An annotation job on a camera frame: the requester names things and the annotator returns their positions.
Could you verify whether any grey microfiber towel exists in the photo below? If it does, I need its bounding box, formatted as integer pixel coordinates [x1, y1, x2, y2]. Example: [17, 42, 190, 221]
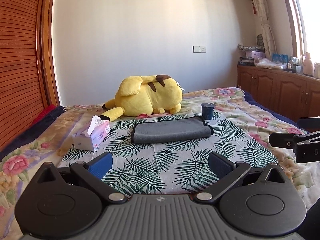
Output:
[131, 116, 214, 144]

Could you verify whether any pink tissue box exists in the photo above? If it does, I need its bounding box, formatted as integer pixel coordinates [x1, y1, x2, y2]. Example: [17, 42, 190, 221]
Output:
[72, 115, 110, 151]

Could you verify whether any wooden sideboard cabinet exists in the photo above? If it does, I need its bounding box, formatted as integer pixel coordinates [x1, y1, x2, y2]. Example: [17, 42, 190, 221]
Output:
[238, 66, 319, 121]

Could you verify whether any palm leaf pattern cloth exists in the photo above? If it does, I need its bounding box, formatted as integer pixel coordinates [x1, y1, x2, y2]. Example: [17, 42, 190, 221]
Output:
[59, 113, 277, 196]

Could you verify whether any floral bed quilt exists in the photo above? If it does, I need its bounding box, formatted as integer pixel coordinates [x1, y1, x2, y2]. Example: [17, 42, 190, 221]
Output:
[1, 87, 319, 239]

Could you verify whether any dark blue plastic cup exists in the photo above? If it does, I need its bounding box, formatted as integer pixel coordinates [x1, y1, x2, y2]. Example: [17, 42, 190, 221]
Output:
[201, 102, 215, 120]

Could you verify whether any blue gift box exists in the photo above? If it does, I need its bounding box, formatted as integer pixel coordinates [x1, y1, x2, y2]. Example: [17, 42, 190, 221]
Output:
[272, 53, 289, 64]

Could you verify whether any dark blue blanket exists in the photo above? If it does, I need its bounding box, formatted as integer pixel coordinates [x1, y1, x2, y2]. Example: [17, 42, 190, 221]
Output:
[1, 106, 66, 159]

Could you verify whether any crumpled plastic bag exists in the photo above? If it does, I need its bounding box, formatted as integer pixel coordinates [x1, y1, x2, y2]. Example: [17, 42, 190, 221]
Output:
[255, 58, 287, 70]

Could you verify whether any red blanket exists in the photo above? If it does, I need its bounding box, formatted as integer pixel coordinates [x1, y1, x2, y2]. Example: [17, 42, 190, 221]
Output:
[31, 104, 57, 126]

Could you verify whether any yellow Pikachu plush toy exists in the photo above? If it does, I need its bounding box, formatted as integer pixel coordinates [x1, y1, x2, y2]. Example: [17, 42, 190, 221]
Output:
[100, 75, 183, 122]

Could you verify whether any stack of dark books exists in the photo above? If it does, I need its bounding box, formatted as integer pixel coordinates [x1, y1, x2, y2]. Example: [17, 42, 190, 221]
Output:
[238, 57, 255, 66]

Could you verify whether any pink storage box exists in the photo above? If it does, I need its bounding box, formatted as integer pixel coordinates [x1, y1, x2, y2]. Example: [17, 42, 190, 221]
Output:
[246, 51, 265, 64]

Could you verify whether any wooden slatted wardrobe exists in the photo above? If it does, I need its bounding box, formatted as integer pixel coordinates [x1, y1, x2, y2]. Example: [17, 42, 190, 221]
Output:
[1, 0, 60, 148]

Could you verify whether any beige patterned curtain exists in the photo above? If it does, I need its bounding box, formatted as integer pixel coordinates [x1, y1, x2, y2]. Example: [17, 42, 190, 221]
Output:
[253, 0, 276, 60]

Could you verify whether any white wall socket plate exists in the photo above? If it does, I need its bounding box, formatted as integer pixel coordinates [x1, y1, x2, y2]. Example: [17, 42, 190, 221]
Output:
[193, 46, 206, 53]

